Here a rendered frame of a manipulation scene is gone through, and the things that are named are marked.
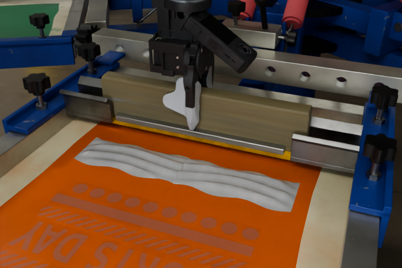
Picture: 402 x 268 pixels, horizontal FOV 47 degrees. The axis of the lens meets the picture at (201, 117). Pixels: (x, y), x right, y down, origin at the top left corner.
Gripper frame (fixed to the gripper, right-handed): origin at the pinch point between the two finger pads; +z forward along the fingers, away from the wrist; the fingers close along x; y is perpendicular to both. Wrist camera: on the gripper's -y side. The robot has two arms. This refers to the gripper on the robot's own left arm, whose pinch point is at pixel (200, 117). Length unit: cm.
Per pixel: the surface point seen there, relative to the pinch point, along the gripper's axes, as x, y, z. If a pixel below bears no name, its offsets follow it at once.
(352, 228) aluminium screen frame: 16.0, -26.1, 1.8
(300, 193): 7.3, -18.4, 5.3
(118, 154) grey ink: 8.9, 11.0, 4.5
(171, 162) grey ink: 7.8, 1.9, 4.5
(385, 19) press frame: -59, -27, -2
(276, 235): 16.9, -17.1, 5.3
